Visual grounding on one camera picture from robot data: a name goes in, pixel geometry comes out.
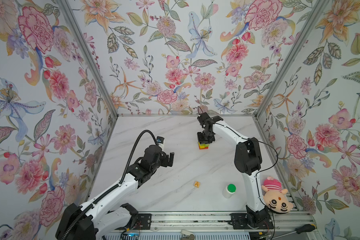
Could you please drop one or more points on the pink plush toy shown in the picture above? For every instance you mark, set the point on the pink plush toy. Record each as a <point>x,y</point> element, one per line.
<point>275,196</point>

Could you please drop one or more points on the wood cube letter A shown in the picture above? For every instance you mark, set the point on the wood cube letter A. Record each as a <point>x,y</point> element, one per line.
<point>197,184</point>

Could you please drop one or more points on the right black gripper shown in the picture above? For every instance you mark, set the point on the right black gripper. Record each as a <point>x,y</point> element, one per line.
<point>200,140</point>

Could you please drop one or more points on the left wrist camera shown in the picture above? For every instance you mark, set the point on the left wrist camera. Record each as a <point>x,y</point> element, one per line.
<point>160,141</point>

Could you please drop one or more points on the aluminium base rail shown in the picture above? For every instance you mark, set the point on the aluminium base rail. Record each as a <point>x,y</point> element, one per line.
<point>160,221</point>

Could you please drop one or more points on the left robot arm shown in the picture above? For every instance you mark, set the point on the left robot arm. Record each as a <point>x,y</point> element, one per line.
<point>109,211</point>

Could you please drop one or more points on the white bottle green cap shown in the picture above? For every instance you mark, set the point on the white bottle green cap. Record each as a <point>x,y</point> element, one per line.
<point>229,191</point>

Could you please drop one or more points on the black handled screwdriver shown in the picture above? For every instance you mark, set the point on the black handled screwdriver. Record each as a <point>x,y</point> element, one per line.
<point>303,229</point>

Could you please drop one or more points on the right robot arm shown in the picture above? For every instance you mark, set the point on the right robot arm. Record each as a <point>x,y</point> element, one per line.
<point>247,161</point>

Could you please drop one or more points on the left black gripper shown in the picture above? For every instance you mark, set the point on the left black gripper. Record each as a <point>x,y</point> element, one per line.
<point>167,163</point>

